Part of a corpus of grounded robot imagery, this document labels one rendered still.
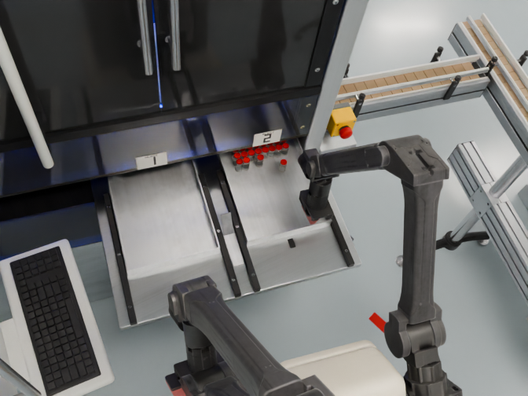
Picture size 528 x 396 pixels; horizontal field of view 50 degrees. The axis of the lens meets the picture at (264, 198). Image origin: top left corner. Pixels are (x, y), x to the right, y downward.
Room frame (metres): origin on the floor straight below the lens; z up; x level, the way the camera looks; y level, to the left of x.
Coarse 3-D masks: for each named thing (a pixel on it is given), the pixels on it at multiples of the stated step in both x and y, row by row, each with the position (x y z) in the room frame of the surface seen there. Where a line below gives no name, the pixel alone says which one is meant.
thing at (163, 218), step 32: (192, 160) 0.93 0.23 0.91; (128, 192) 0.79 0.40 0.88; (160, 192) 0.81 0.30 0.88; (192, 192) 0.84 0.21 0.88; (128, 224) 0.69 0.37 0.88; (160, 224) 0.71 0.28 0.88; (192, 224) 0.73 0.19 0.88; (128, 256) 0.59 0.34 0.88; (160, 256) 0.61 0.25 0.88; (192, 256) 0.63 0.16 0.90
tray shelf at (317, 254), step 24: (216, 168) 0.94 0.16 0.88; (96, 192) 0.77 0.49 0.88; (216, 192) 0.85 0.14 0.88; (336, 216) 0.86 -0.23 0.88; (312, 240) 0.76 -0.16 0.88; (336, 240) 0.78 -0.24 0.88; (192, 264) 0.61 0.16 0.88; (216, 264) 0.63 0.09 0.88; (264, 264) 0.66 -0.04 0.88; (288, 264) 0.67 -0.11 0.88; (312, 264) 0.69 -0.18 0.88; (336, 264) 0.70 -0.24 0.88; (360, 264) 0.72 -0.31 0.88; (120, 288) 0.50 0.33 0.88; (144, 288) 0.51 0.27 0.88; (168, 288) 0.53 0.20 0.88; (240, 288) 0.57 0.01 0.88; (264, 288) 0.58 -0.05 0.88; (120, 312) 0.44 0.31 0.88; (144, 312) 0.45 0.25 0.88; (168, 312) 0.46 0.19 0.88
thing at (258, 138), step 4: (268, 132) 0.99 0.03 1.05; (272, 132) 1.00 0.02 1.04; (276, 132) 1.00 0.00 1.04; (280, 132) 1.01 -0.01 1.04; (256, 136) 0.97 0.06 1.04; (260, 136) 0.98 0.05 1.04; (264, 136) 0.98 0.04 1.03; (268, 136) 0.99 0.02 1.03; (272, 136) 1.00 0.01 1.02; (276, 136) 1.00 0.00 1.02; (256, 140) 0.97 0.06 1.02; (260, 140) 0.98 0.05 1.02; (268, 140) 0.99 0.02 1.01; (272, 140) 1.00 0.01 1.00; (276, 140) 1.00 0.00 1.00; (256, 144) 0.98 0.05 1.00; (260, 144) 0.98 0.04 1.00; (264, 144) 0.99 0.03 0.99
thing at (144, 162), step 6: (144, 156) 0.82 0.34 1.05; (150, 156) 0.83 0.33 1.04; (156, 156) 0.84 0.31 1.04; (162, 156) 0.84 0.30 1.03; (138, 162) 0.81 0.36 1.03; (144, 162) 0.82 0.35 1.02; (150, 162) 0.83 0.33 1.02; (156, 162) 0.84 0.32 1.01; (162, 162) 0.84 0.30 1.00; (138, 168) 0.81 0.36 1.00; (144, 168) 0.82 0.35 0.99
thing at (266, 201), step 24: (288, 144) 1.09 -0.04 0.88; (264, 168) 0.97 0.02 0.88; (288, 168) 0.99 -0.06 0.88; (240, 192) 0.87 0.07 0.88; (264, 192) 0.89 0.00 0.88; (288, 192) 0.91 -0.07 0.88; (240, 216) 0.77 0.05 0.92; (264, 216) 0.81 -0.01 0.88; (288, 216) 0.82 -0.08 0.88; (264, 240) 0.72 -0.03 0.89
